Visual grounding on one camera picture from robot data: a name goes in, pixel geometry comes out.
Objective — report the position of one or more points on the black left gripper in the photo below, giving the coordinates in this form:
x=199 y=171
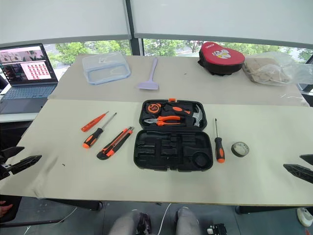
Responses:
x=3 y=171

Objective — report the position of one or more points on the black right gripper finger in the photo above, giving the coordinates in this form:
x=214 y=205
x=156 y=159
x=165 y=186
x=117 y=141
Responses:
x=299 y=171
x=307 y=158

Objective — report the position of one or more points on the black electrical tape roll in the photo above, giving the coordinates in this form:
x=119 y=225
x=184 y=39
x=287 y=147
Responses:
x=233 y=150

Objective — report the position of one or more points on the black orange screwdriver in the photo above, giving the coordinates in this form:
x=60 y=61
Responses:
x=91 y=140
x=219 y=149

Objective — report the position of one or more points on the orange tester pen screwdriver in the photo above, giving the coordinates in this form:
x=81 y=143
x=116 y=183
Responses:
x=91 y=123

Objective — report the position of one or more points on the black orange utility knife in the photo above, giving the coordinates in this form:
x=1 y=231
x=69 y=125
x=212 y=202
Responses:
x=111 y=147

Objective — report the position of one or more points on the black plastic tool case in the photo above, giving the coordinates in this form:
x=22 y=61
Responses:
x=146 y=159

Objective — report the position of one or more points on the bystander bare hand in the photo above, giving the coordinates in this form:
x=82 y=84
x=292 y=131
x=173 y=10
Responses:
x=5 y=210

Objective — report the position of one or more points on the white shoe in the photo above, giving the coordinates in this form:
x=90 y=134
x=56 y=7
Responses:
x=305 y=216

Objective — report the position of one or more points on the open grey laptop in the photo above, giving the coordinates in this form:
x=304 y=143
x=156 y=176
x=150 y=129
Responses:
x=27 y=93

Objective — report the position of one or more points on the clear plastic bag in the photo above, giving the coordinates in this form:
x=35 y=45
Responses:
x=298 y=71

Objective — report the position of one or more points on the beige folded cloth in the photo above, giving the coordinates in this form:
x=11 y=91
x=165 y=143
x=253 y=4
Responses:
x=259 y=71

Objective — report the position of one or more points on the black white floor device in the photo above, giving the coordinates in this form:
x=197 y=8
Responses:
x=217 y=229

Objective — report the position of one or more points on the silver claw hammer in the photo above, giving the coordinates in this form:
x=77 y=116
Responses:
x=198 y=113

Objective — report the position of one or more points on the clear blue-rimmed plastic container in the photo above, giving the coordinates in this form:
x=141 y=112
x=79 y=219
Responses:
x=107 y=73

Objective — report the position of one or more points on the grey rounded leg shape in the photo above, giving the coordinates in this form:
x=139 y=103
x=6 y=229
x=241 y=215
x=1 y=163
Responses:
x=122 y=224
x=187 y=221

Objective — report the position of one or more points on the red and black bag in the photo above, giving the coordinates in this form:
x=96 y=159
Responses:
x=220 y=55

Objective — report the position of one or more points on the orange black tape measure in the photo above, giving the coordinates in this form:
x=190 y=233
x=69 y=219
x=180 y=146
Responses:
x=153 y=108

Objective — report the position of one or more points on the white roller blind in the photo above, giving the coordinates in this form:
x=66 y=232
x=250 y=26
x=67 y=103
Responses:
x=61 y=17
x=220 y=17

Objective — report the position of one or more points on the lavender plastic spatula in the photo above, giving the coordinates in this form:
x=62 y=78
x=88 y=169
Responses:
x=149 y=84

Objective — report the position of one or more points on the dark window frame pillar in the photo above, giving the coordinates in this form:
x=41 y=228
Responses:
x=134 y=24

